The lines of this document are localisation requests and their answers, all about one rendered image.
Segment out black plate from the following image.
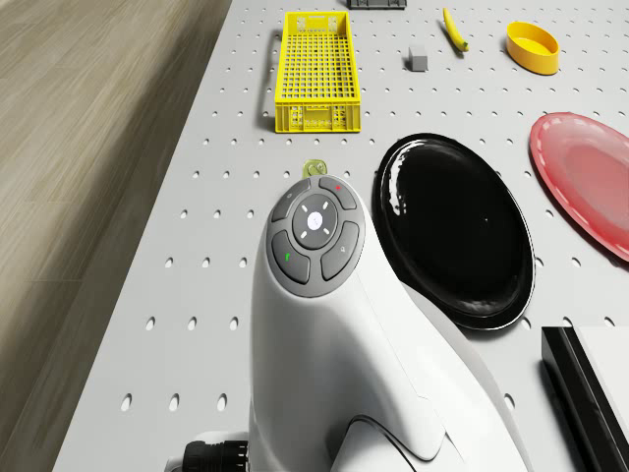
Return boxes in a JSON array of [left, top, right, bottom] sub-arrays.
[[373, 132, 537, 331]]

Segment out banana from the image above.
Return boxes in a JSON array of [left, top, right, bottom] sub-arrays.
[[441, 7, 470, 53]]

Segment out black stove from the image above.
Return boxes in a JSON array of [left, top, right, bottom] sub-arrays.
[[541, 324, 629, 472]]

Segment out dark grey basket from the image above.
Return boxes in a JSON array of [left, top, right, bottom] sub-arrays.
[[346, 0, 409, 11]]

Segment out yellow basket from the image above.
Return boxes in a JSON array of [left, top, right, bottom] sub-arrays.
[[273, 10, 364, 135]]

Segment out yellow bowl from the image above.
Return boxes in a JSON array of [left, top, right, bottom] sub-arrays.
[[505, 21, 561, 77]]

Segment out grey cube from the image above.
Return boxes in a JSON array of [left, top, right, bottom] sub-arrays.
[[407, 45, 429, 74]]

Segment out red plate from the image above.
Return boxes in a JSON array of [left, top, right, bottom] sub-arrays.
[[528, 112, 629, 264]]

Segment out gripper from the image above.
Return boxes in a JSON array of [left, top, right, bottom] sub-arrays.
[[164, 431, 251, 472]]

